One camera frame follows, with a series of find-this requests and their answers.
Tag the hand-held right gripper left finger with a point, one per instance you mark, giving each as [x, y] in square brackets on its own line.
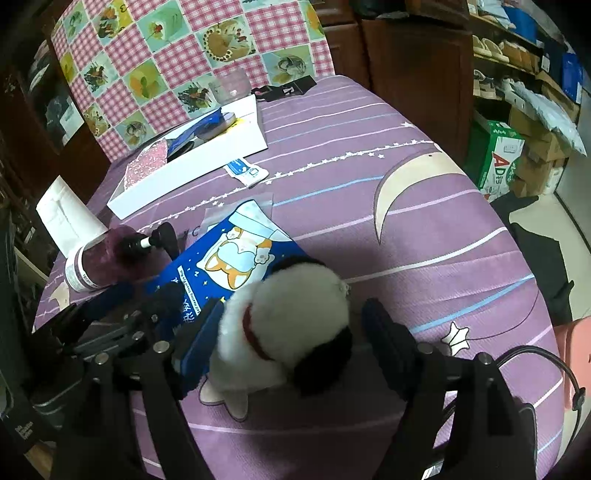
[203, 332]

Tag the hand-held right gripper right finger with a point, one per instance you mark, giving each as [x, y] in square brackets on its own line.
[381, 330]

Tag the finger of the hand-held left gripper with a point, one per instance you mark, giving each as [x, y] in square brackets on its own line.
[168, 297]
[108, 295]

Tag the blue printed packet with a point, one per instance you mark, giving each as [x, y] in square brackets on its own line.
[240, 258]

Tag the black and white plush toy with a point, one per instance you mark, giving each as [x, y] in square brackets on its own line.
[286, 304]

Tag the white shallow box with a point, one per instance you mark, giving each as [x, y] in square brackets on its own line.
[194, 170]

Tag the blue pouch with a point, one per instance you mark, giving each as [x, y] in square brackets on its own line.
[198, 127]

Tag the purple bottle with black cap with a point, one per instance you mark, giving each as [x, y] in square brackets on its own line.
[92, 267]

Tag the white paper bag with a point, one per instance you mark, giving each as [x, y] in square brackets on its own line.
[64, 212]

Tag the small white blue packet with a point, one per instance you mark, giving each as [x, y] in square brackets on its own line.
[247, 171]

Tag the dark wooden glass cabinet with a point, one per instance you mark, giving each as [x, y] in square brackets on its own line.
[27, 152]

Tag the dark cloth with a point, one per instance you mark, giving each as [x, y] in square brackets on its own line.
[540, 258]

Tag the pink plastic stool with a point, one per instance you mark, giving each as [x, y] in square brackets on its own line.
[577, 346]

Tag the green and white carton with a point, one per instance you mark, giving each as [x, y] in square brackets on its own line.
[501, 157]

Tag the clear glass cup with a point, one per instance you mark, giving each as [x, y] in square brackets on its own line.
[228, 87]

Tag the cardboard box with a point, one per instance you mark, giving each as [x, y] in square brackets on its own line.
[531, 134]
[540, 173]

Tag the pink checked patchwork cloth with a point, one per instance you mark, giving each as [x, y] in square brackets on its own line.
[161, 60]

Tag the black plastic clip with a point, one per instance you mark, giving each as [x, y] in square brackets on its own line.
[288, 90]

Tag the brown wooden cabinet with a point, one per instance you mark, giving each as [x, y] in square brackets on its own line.
[415, 69]

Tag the grey plastic bag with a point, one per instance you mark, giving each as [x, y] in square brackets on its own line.
[549, 115]

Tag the shelf with shoes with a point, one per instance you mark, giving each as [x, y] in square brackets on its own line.
[503, 50]

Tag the blue box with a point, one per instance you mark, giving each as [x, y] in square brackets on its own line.
[572, 76]

